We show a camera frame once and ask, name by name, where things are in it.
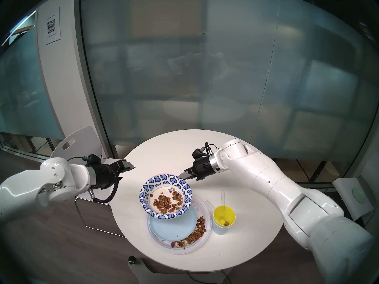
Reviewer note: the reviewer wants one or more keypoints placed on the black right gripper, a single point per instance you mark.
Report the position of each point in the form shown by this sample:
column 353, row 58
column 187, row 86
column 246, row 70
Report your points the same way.
column 202, row 168

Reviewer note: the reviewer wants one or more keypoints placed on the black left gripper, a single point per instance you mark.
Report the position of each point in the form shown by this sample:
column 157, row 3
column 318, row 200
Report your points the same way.
column 103, row 174

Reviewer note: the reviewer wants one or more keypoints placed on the blue patterned paper bowl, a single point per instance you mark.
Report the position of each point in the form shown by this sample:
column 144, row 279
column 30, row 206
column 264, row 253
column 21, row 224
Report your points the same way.
column 165, row 180

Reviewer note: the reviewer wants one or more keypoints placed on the yellow plastic cup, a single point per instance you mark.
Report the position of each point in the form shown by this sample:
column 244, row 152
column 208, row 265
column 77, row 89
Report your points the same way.
column 224, row 212

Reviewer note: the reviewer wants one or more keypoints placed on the light blue plate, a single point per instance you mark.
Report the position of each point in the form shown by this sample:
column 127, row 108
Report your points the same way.
column 174, row 230

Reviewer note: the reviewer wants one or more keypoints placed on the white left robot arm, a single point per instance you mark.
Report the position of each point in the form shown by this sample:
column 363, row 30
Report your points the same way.
column 35, row 185

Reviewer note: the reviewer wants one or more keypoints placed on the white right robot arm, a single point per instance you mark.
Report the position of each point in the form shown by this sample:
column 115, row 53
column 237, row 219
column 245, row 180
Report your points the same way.
column 281, row 180

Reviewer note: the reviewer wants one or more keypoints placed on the brown food scraps heap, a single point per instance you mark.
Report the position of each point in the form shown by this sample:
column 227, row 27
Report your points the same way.
column 199, row 227

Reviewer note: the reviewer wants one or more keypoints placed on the light blue plastic cup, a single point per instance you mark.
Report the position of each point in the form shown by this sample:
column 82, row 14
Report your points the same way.
column 221, row 229

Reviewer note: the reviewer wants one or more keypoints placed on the black knob on base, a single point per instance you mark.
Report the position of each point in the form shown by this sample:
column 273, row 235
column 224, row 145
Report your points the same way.
column 132, row 259

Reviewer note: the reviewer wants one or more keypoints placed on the white table base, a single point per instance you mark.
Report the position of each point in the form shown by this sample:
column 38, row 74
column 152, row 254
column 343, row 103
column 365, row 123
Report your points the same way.
column 145, row 271

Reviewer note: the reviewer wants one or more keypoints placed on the white chair with green pad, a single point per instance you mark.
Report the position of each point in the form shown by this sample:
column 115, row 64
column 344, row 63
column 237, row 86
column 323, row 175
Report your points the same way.
column 345, row 191

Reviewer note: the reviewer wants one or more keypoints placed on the green round seat pad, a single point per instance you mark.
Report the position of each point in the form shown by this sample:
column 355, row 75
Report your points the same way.
column 359, row 195

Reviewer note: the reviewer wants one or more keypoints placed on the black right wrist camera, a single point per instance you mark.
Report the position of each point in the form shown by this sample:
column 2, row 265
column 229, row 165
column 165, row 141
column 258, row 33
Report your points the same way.
column 198, row 151

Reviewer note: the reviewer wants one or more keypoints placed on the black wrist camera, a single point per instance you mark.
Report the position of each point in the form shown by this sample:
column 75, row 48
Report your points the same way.
column 93, row 159
column 198, row 151

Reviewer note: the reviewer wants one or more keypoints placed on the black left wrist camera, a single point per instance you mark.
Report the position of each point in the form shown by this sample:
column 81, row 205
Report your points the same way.
column 93, row 159

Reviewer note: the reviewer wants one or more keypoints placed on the perforated metal shelf bracket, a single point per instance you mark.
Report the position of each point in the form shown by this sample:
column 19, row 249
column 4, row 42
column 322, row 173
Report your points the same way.
column 317, row 171

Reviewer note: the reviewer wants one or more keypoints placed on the QR code wall sign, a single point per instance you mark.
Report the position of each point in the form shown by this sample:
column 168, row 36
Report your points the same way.
column 53, row 26

